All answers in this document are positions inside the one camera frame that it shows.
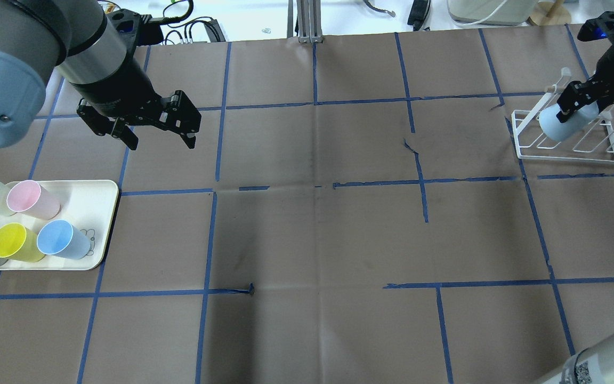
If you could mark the wooden mug tree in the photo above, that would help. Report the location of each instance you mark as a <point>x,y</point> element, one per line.
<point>549,13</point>

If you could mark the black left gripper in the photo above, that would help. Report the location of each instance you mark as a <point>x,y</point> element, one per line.
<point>116,88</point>

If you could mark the light blue cup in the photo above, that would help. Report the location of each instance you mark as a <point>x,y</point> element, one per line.
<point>557,131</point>

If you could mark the white wire cup rack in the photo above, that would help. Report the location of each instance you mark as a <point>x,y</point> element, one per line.
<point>593,144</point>

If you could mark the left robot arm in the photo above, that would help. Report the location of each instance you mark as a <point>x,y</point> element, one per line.
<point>94,52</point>

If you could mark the blue cup on tray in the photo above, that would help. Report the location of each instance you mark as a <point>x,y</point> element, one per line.
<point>62,239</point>

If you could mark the pink plastic cup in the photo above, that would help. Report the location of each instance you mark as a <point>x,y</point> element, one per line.
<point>30,198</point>

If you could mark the yellow plastic cup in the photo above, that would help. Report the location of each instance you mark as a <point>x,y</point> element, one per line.
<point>19,243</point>

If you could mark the black power adapter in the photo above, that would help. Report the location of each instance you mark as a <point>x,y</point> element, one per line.
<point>418,14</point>

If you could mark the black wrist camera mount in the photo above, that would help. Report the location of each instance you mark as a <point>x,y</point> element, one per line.
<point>136,29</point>

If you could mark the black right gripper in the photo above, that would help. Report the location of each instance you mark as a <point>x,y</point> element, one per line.
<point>609,68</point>

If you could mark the silver toaster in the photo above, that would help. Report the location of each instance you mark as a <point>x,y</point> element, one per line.
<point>490,12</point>

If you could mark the aluminium frame post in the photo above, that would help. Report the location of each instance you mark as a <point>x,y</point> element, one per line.
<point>304,21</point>

